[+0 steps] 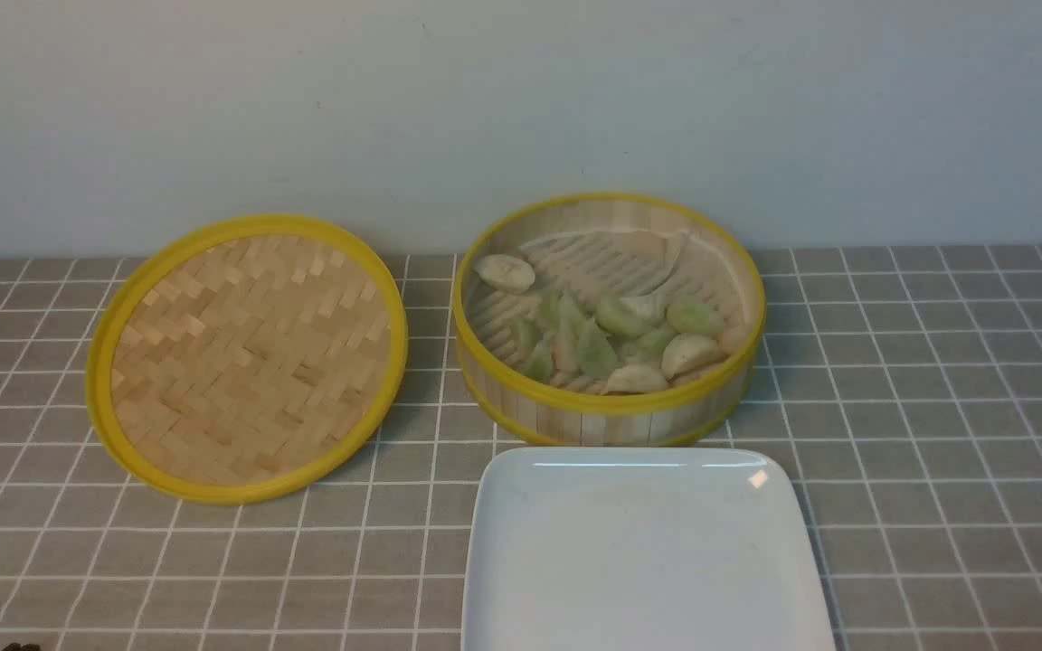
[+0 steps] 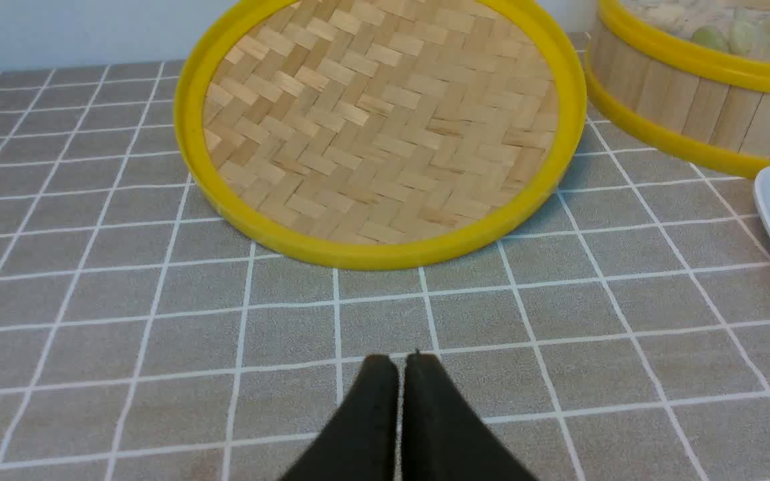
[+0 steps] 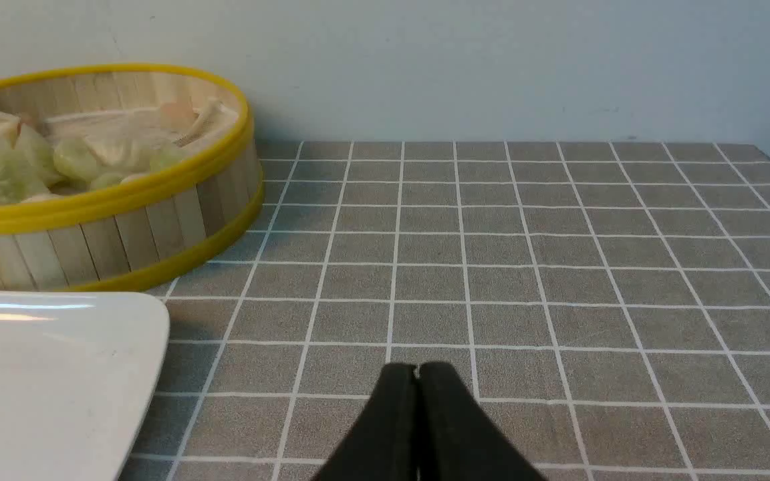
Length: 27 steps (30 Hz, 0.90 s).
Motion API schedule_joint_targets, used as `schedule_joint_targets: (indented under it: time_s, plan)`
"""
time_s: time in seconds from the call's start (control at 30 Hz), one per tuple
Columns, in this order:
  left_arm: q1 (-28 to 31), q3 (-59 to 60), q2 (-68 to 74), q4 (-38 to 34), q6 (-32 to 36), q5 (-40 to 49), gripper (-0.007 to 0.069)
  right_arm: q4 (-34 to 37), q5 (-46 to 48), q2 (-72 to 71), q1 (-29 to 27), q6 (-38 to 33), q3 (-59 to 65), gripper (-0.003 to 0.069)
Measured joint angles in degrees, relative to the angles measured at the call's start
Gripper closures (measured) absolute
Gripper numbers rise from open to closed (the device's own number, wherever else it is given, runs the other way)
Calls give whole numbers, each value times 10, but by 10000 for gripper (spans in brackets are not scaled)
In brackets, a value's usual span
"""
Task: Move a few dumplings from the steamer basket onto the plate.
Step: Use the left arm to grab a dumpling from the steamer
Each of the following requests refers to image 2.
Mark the yellow rimmed bamboo steamer basket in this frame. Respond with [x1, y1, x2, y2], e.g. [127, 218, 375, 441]
[584, 1, 770, 178]

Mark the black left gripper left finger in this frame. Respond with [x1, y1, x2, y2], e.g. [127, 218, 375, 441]
[281, 354, 400, 480]

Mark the grey checked tablecloth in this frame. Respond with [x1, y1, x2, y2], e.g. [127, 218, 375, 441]
[0, 61, 770, 480]

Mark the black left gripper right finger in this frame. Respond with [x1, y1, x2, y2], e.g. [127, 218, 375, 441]
[401, 352, 535, 480]

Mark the yellow rimmed bamboo steamer lid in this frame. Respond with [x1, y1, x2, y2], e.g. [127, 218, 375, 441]
[174, 1, 587, 271]

